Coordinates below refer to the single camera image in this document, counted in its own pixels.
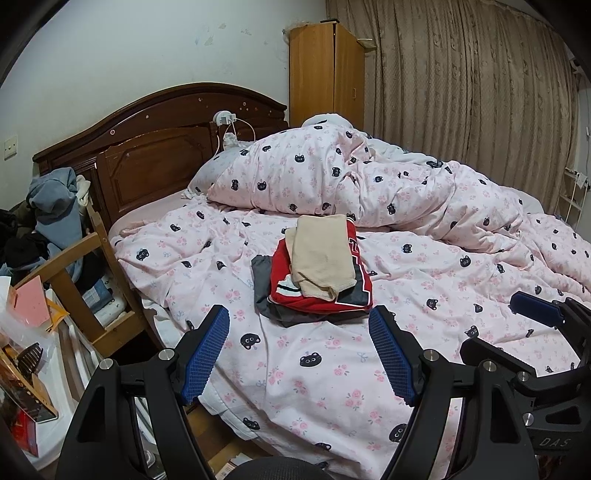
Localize folded blue plaid cloth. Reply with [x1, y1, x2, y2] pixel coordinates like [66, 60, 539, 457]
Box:
[76, 272, 127, 324]

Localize white cloth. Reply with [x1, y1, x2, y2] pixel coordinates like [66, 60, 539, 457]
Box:
[74, 175, 93, 206]

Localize white charger with cable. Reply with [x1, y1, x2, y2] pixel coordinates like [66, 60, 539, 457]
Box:
[211, 110, 257, 160]

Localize pink paper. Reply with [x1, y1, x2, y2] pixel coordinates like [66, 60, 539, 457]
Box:
[14, 279, 51, 326]

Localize dark wooden headboard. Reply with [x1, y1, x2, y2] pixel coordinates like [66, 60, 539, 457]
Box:
[32, 83, 289, 232]

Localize black hair clip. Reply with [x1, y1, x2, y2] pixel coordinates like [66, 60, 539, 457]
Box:
[14, 346, 44, 374]

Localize cat print quilt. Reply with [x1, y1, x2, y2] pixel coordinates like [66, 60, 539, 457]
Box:
[207, 117, 550, 241]

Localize blue hoodie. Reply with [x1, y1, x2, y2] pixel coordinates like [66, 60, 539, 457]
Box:
[25, 166, 93, 278]

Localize grey garment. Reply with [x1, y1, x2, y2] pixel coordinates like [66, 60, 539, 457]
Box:
[250, 255, 370, 328]

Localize pink fitted sheet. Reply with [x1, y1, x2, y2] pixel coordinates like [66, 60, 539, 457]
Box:
[108, 191, 208, 241]

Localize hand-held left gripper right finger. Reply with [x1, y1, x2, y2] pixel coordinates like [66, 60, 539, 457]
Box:
[368, 305, 541, 480]

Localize cat print bed sheet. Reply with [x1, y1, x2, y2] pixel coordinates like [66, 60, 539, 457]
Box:
[111, 203, 591, 467]

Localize grey white pillow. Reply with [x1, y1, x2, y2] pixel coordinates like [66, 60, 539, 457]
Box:
[187, 148, 241, 199]

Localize wooden wardrobe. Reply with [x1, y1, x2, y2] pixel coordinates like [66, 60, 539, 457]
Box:
[288, 23, 365, 132]

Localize beige curtain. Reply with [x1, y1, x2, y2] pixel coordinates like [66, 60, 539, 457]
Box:
[325, 0, 580, 217]

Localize beige pants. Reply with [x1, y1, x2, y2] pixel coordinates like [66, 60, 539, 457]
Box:
[285, 213, 358, 303]

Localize red jersey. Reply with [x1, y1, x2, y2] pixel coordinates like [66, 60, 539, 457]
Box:
[270, 220, 374, 310]

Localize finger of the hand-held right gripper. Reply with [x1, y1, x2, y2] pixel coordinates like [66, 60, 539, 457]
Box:
[509, 291, 591, 344]
[459, 338, 539, 394]

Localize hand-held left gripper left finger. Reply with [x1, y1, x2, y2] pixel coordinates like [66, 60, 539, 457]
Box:
[55, 304, 232, 480]

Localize white shelf rack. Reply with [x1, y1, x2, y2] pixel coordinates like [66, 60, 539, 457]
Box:
[556, 166, 591, 227]

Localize black clothes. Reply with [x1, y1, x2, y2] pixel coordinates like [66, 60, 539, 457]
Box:
[0, 208, 51, 273]

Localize wooden chair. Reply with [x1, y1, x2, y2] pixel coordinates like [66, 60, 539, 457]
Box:
[14, 200, 139, 344]

